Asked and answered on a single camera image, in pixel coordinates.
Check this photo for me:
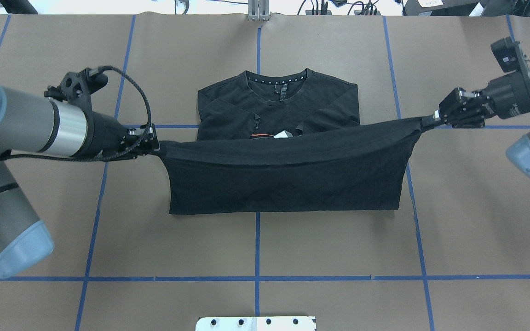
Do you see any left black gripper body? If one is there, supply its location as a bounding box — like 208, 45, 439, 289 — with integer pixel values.
44, 67, 160, 161

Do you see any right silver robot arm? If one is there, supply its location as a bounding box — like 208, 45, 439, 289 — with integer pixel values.
423, 36, 530, 178

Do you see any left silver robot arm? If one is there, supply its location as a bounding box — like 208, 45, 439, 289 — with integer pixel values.
0, 65, 160, 280

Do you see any black graphic t-shirt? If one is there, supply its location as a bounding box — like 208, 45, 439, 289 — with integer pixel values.
158, 68, 422, 215

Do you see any aluminium frame post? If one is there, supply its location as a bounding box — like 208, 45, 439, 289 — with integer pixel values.
247, 0, 271, 22

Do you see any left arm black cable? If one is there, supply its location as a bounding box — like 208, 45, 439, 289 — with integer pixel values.
3, 66, 155, 162

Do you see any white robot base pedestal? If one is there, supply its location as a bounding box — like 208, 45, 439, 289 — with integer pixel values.
194, 316, 317, 331

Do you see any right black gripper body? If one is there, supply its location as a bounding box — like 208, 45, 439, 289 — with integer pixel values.
433, 36, 530, 128

